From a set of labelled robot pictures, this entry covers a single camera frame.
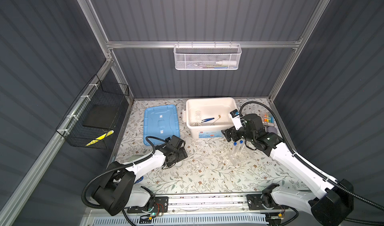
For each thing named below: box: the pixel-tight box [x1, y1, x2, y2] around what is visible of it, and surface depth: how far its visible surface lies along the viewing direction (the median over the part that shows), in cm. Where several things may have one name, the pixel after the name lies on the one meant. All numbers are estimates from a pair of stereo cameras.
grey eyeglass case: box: [267, 126, 278, 134], surface depth 104 cm
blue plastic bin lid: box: [143, 104, 180, 146], surface depth 110 cm
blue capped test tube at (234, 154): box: [232, 141, 238, 162], surface depth 91 cm
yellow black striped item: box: [85, 130, 115, 147], surface depth 69 cm
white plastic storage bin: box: [182, 97, 238, 139], surface depth 101 cm
